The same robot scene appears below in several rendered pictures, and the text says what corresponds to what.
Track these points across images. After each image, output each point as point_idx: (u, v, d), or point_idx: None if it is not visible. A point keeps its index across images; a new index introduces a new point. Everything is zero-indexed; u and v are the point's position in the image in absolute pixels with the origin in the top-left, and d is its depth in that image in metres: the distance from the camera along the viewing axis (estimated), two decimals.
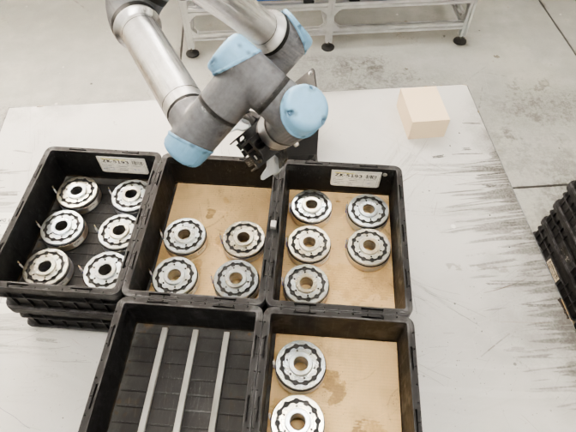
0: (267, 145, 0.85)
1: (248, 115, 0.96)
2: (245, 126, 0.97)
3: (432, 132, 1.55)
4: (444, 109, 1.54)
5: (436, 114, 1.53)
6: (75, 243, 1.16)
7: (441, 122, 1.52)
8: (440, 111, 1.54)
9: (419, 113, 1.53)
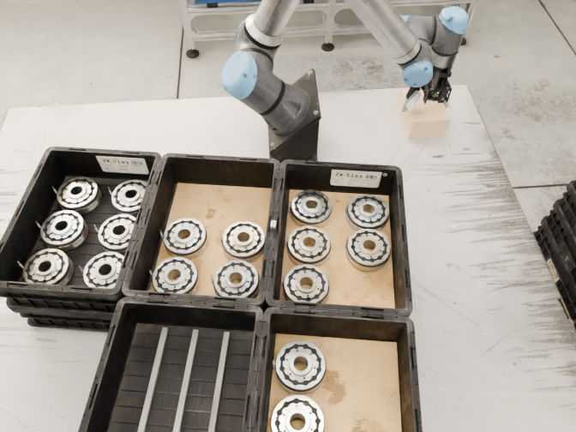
0: (448, 66, 1.37)
1: (413, 87, 1.48)
2: (417, 94, 1.49)
3: (432, 131, 1.55)
4: (444, 109, 1.54)
5: (437, 114, 1.53)
6: (75, 243, 1.16)
7: (441, 122, 1.52)
8: (440, 111, 1.54)
9: (420, 112, 1.53)
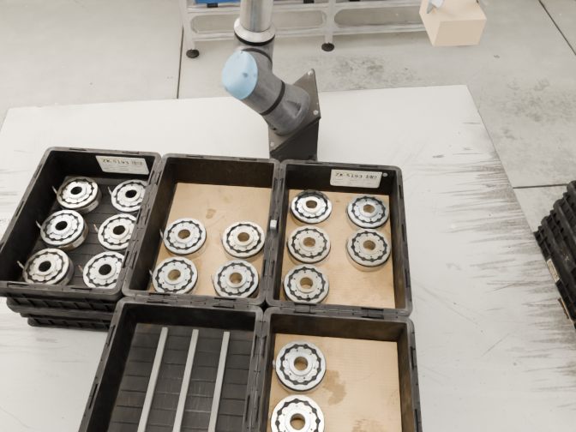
0: None
1: None
2: None
3: (464, 37, 1.27)
4: (479, 9, 1.26)
5: (470, 14, 1.24)
6: (75, 243, 1.16)
7: (476, 22, 1.24)
8: (474, 10, 1.25)
9: (449, 12, 1.25)
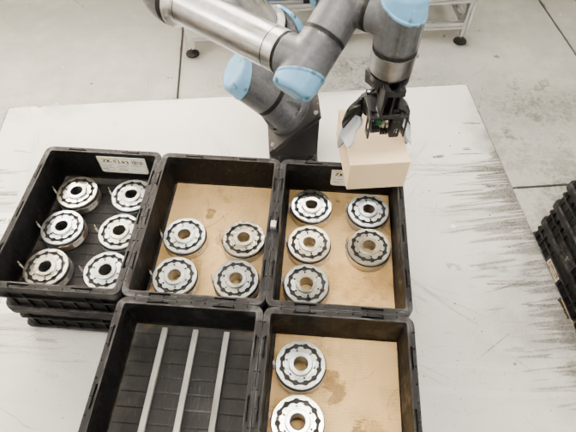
0: (401, 78, 0.81)
1: (351, 110, 0.92)
2: (357, 122, 0.93)
3: (384, 179, 0.99)
4: (403, 145, 0.98)
5: (390, 153, 0.97)
6: (75, 243, 1.16)
7: (397, 165, 0.96)
8: (396, 147, 0.97)
9: (363, 150, 0.97)
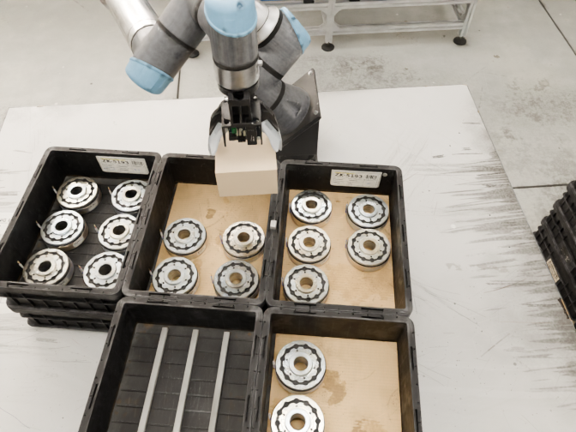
0: (243, 87, 0.80)
1: (213, 117, 0.91)
2: (221, 129, 0.92)
3: (255, 187, 0.98)
4: (273, 152, 0.97)
5: (258, 160, 0.96)
6: (75, 243, 1.16)
7: (264, 173, 0.95)
8: (265, 154, 0.96)
9: (231, 157, 0.96)
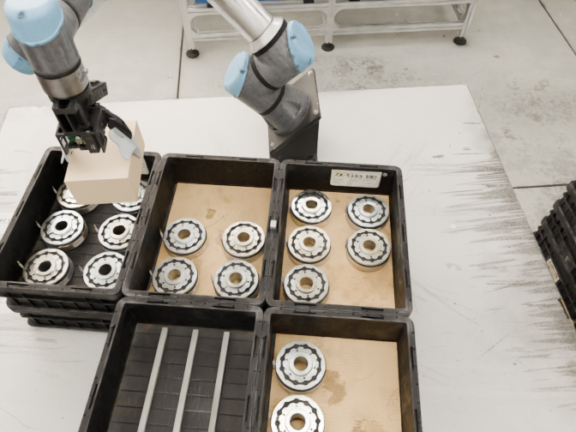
0: (67, 95, 0.79)
1: None
2: (68, 136, 0.91)
3: (111, 195, 0.97)
4: (128, 159, 0.95)
5: (111, 168, 0.94)
6: (75, 243, 1.16)
7: (116, 181, 0.93)
8: (119, 162, 0.95)
9: (85, 165, 0.95)
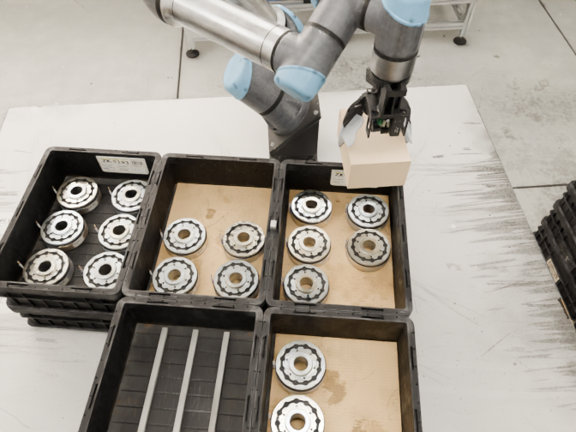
0: (402, 78, 0.81)
1: (351, 109, 0.92)
2: (358, 121, 0.94)
3: (385, 178, 0.99)
4: (404, 144, 0.98)
5: (391, 152, 0.97)
6: (75, 243, 1.16)
7: (398, 165, 0.96)
8: (397, 146, 0.98)
9: (364, 149, 0.97)
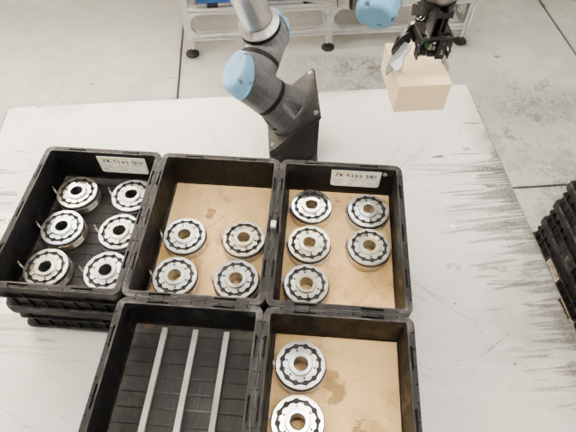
0: (450, 1, 0.95)
1: (401, 37, 1.06)
2: (406, 47, 1.07)
3: (427, 102, 1.13)
4: (444, 71, 1.11)
5: (434, 77, 1.10)
6: (75, 243, 1.16)
7: (440, 87, 1.09)
8: (438, 73, 1.11)
9: (410, 75, 1.11)
